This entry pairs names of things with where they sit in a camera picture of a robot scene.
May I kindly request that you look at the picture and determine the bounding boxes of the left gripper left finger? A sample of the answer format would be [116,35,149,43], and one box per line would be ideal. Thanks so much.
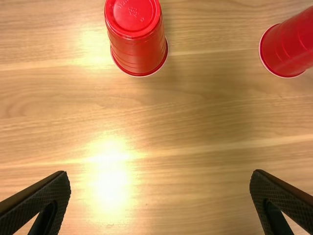
[0,170,72,235]

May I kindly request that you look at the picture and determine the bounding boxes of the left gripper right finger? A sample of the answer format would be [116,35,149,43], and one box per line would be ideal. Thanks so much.
[249,169,313,235]

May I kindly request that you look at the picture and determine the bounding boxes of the red cup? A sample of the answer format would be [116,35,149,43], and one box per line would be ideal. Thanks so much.
[258,5,313,79]
[104,0,169,78]

